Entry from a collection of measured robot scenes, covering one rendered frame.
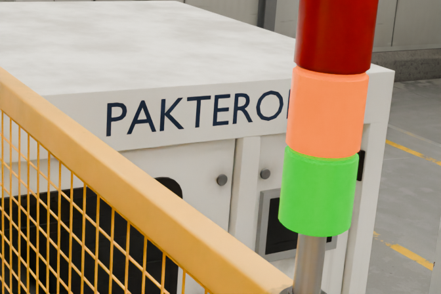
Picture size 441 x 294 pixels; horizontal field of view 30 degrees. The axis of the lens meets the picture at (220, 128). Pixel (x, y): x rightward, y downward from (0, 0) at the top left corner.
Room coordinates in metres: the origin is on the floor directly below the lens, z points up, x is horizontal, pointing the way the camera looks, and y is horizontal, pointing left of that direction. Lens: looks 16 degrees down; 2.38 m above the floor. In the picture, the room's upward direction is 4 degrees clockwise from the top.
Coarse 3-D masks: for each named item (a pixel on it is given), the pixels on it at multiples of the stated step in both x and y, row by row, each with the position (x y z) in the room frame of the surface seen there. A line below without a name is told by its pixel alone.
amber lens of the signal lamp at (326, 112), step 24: (312, 72) 0.51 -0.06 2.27; (312, 96) 0.51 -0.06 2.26; (336, 96) 0.50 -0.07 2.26; (360, 96) 0.51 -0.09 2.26; (288, 120) 0.52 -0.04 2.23; (312, 120) 0.50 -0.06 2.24; (336, 120) 0.50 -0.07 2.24; (360, 120) 0.51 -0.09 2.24; (288, 144) 0.52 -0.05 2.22; (312, 144) 0.50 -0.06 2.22; (336, 144) 0.50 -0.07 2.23; (360, 144) 0.52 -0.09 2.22
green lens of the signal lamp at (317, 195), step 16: (288, 160) 0.52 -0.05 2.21; (304, 160) 0.51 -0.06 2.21; (320, 160) 0.50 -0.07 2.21; (336, 160) 0.51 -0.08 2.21; (352, 160) 0.51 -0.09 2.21; (288, 176) 0.52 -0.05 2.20; (304, 176) 0.51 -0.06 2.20; (320, 176) 0.50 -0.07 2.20; (336, 176) 0.50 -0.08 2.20; (352, 176) 0.51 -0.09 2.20; (288, 192) 0.51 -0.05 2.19; (304, 192) 0.50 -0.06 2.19; (320, 192) 0.50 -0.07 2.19; (336, 192) 0.50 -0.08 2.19; (352, 192) 0.51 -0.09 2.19; (288, 208) 0.51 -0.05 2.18; (304, 208) 0.50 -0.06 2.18; (320, 208) 0.50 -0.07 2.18; (336, 208) 0.50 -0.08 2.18; (352, 208) 0.52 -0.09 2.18; (288, 224) 0.51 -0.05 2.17; (304, 224) 0.50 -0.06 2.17; (320, 224) 0.50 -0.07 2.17; (336, 224) 0.51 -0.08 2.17
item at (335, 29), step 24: (312, 0) 0.51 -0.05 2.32; (336, 0) 0.50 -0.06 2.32; (360, 0) 0.50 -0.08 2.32; (312, 24) 0.51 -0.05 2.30; (336, 24) 0.50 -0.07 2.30; (360, 24) 0.51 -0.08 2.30; (312, 48) 0.51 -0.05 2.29; (336, 48) 0.50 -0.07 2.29; (360, 48) 0.51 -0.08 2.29; (336, 72) 0.50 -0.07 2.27; (360, 72) 0.51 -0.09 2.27
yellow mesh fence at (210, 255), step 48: (0, 96) 1.10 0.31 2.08; (48, 144) 0.94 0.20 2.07; (96, 144) 0.85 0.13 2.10; (48, 192) 0.99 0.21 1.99; (96, 192) 0.86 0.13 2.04; (144, 192) 0.72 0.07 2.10; (48, 240) 0.99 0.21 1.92; (96, 240) 0.85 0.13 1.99; (144, 240) 0.75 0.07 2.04; (192, 240) 0.64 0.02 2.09; (48, 288) 0.99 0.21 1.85; (96, 288) 0.85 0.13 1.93; (240, 288) 0.57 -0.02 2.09
